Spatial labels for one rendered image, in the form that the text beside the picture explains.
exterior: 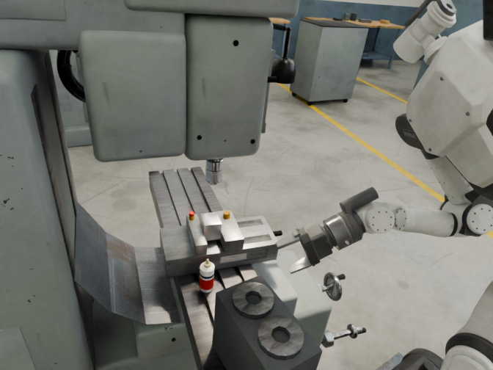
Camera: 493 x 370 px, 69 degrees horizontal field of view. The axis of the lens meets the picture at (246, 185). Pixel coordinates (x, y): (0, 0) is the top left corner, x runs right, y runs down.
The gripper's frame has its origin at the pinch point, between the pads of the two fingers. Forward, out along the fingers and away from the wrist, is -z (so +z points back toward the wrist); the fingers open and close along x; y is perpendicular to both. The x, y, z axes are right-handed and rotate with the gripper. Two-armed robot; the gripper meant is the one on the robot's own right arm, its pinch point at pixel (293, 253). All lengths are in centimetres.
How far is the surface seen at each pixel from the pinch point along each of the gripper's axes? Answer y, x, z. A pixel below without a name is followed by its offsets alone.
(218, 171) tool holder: -16.8, 22.9, -8.0
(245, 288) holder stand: 12.9, 11.1, -13.0
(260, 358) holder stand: 28.5, 10.1, -14.6
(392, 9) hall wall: -732, -223, 464
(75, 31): -4, 67, -17
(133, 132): -4, 47, -18
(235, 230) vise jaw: -17.6, 1.2, -12.2
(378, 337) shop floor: -38, -133, 24
